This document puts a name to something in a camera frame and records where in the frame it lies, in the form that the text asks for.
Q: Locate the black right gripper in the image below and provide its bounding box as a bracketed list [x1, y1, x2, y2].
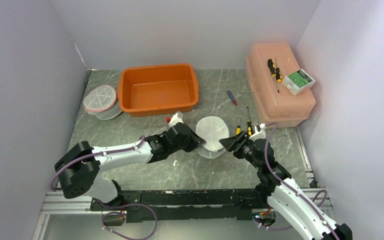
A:
[219, 130, 262, 170]

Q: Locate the white mesh blue-zip laundry bag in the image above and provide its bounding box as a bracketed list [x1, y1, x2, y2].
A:
[195, 116, 230, 159]

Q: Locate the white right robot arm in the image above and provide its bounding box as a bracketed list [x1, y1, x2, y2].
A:
[219, 131, 353, 240]

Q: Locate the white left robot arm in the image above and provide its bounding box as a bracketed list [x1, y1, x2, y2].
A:
[51, 122, 206, 210]

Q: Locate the white mesh pink-zip laundry bag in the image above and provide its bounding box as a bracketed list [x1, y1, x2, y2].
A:
[83, 85, 122, 121]

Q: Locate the small yellow black screwdriver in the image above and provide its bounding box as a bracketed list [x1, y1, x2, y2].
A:
[235, 124, 242, 135]

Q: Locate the black yellow screwdriver on table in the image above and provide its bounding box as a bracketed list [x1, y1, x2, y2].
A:
[246, 106, 254, 137]

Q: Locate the blue red screwdriver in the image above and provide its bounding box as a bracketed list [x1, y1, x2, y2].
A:
[226, 90, 238, 106]

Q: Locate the orange plastic tub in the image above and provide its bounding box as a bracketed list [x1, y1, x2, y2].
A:
[117, 63, 199, 117]

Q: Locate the thin black yellow screwdriver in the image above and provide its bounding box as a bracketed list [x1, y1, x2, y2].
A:
[274, 59, 282, 93]

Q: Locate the translucent pink storage box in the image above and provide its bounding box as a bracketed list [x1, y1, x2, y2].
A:
[245, 42, 316, 128]

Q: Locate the large black yellow screwdriver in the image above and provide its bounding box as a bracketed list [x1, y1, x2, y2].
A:
[267, 58, 276, 78]

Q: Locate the white green small box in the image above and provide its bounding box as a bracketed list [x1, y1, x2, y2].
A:
[281, 69, 316, 96]

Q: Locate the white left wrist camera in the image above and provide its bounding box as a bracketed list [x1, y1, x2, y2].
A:
[165, 111, 183, 130]

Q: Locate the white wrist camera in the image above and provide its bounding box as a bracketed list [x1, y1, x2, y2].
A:
[250, 123, 266, 141]
[165, 111, 183, 130]

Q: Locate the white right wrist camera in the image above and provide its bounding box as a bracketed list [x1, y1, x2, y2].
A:
[250, 123, 266, 141]

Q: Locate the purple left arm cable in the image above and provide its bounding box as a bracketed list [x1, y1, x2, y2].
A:
[50, 135, 147, 191]

